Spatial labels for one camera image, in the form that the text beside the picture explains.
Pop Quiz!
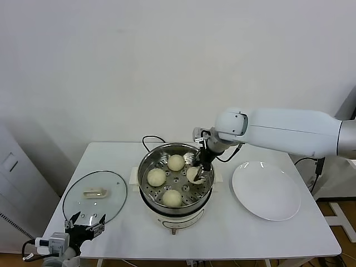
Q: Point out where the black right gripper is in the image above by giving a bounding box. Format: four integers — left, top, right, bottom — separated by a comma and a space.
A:
193, 147, 216, 183

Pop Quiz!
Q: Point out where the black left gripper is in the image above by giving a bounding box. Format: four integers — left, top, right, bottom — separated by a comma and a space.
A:
65, 211, 107, 250

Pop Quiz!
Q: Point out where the white steamed baozi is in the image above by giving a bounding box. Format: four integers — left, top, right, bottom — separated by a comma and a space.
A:
161, 189, 183, 208
146, 168, 167, 187
167, 154, 185, 172
185, 166, 204, 184

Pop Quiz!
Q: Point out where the round glass lid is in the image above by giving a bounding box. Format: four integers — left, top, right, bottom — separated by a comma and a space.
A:
62, 170, 128, 223

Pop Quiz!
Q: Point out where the stainless steel steamer pot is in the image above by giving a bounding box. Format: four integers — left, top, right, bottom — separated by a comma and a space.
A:
128, 142, 224, 214

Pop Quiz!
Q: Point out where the cream electric cooker base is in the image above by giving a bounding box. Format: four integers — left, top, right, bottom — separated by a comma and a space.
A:
133, 183, 220, 236

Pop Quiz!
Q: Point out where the white round plate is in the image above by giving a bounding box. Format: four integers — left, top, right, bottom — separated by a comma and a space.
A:
232, 161, 302, 222

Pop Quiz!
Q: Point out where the white cabinet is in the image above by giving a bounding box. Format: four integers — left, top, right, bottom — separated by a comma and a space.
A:
0, 119, 61, 255

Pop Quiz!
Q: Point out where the black adapter box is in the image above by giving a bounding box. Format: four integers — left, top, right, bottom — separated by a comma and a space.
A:
315, 157, 326, 176

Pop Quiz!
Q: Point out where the dark monitor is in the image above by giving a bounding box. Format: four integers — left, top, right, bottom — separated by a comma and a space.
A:
335, 85, 356, 120

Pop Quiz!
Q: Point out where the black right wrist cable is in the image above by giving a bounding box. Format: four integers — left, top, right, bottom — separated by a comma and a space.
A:
216, 143, 243, 162

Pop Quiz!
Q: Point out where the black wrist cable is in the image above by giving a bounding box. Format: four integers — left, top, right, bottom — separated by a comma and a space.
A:
216, 143, 243, 162
22, 240, 53, 262

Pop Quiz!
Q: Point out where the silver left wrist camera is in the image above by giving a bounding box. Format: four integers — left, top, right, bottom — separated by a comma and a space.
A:
34, 233, 70, 255

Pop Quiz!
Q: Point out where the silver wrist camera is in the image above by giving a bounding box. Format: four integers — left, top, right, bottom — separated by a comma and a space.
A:
192, 127, 212, 145
34, 233, 70, 255

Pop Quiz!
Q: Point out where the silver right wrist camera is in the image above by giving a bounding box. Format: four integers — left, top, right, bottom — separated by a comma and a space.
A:
192, 127, 212, 145

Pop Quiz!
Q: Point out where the black cooker power cord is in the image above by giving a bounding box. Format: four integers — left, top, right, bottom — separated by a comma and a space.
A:
142, 135, 167, 154

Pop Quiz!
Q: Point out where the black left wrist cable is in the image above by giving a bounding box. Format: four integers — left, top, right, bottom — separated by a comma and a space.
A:
22, 240, 53, 262

